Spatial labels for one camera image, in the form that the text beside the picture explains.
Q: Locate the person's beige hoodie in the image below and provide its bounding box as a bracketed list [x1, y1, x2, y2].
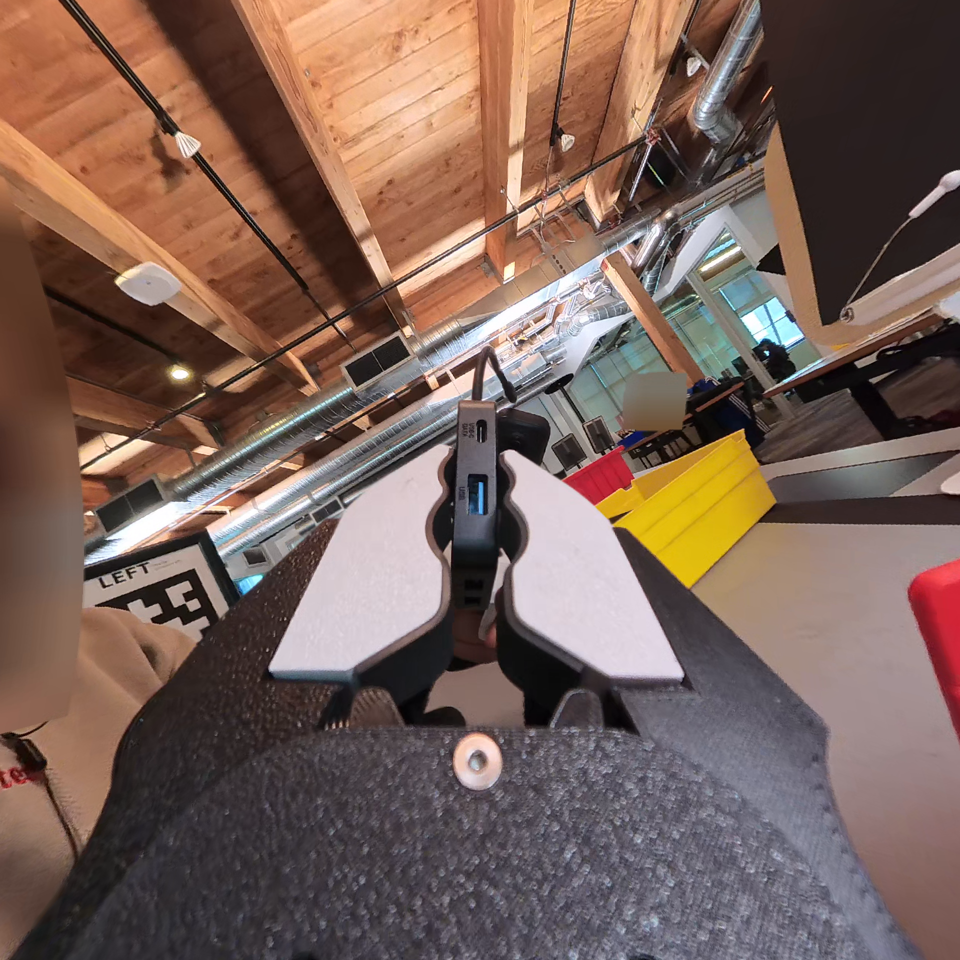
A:
[0, 606, 202, 960]

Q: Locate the dark grey usb hub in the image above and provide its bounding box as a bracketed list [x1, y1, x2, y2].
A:
[456, 346, 549, 610]

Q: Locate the white ceiling access point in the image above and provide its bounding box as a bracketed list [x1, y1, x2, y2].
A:
[114, 261, 183, 306]

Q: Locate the white board stand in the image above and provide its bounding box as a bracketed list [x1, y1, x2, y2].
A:
[838, 171, 960, 327]

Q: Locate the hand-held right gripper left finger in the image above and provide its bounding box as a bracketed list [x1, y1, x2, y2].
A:
[267, 446, 457, 687]

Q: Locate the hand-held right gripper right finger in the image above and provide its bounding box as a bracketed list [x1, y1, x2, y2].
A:
[495, 448, 686, 685]

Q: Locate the silver air duct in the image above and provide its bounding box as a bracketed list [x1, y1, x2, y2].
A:
[82, 217, 676, 556]

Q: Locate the red plastic bin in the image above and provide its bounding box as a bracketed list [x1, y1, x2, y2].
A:
[562, 446, 628, 505]
[907, 558, 960, 740]

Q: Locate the yellow plastic bin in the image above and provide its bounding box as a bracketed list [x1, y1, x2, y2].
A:
[596, 483, 648, 520]
[615, 429, 778, 588]

